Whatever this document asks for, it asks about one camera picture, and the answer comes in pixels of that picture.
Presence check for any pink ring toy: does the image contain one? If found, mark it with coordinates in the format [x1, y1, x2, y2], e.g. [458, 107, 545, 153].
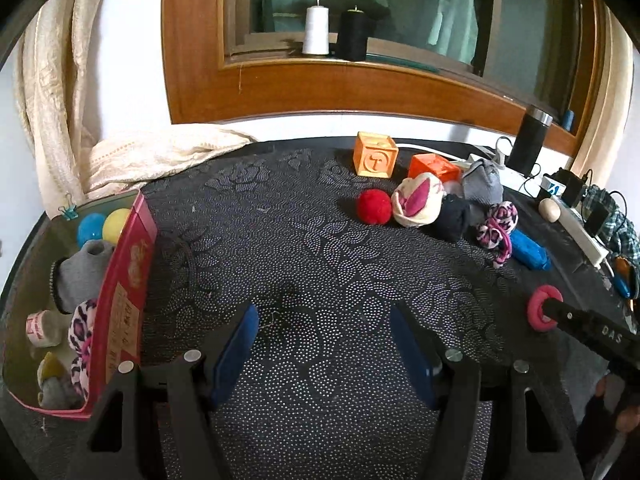
[527, 285, 563, 333]

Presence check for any yellow ball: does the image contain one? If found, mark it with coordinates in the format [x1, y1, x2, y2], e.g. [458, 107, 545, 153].
[102, 208, 130, 245]

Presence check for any white pink sock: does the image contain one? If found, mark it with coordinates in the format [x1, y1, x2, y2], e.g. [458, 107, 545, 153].
[390, 172, 446, 228]

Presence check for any light orange toy cube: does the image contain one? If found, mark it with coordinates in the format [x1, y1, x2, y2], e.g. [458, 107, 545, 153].
[352, 131, 399, 179]

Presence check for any person's right hand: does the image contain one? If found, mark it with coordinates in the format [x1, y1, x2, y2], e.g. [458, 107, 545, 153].
[596, 374, 639, 434]

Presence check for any olive grey sock in box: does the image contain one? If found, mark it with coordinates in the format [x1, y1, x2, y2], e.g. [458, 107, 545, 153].
[37, 352, 84, 411]

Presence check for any plaid cloth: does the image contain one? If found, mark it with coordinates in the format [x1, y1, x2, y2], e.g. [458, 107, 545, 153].
[582, 185, 639, 264]

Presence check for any white power strip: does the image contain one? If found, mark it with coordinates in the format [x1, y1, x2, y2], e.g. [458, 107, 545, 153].
[558, 200, 608, 269]

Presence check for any leopard sock in box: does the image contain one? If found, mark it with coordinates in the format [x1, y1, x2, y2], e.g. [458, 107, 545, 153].
[67, 299, 98, 400]

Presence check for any red cardboard box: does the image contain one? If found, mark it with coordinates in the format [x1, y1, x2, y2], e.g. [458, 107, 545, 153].
[1, 191, 157, 420]

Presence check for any blue cloth item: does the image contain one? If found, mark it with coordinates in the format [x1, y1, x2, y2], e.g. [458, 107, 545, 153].
[510, 229, 552, 271]

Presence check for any beige egg-shaped object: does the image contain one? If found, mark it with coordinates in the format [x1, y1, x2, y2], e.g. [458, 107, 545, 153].
[538, 198, 562, 223]

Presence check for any pink leopard sock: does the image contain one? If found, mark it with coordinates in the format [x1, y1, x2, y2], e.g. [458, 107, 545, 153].
[476, 200, 518, 269]

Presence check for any black rolled sock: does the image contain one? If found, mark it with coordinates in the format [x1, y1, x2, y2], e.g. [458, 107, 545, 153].
[425, 194, 487, 243]

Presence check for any blue ball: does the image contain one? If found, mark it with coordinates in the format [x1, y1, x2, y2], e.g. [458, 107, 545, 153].
[76, 212, 106, 248]

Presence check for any grey rolled sock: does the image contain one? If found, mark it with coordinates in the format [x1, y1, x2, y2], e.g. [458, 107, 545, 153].
[461, 158, 503, 206]

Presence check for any black thermos bottle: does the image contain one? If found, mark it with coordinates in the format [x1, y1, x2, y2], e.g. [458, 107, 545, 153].
[506, 106, 553, 177]

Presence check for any teal binder clip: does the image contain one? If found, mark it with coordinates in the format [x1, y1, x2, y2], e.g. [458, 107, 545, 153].
[58, 193, 79, 221]

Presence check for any red pompom ball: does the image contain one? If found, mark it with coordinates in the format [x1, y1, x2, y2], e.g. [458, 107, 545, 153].
[356, 188, 393, 226]

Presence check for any cream lace curtain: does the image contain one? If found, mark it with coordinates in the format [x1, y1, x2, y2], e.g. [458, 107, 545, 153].
[14, 0, 254, 218]

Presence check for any dark orange toy cube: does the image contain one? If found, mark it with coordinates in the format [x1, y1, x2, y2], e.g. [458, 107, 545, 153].
[408, 153, 462, 183]

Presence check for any wooden window frame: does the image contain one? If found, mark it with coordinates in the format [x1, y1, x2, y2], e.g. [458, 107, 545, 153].
[162, 0, 612, 155]

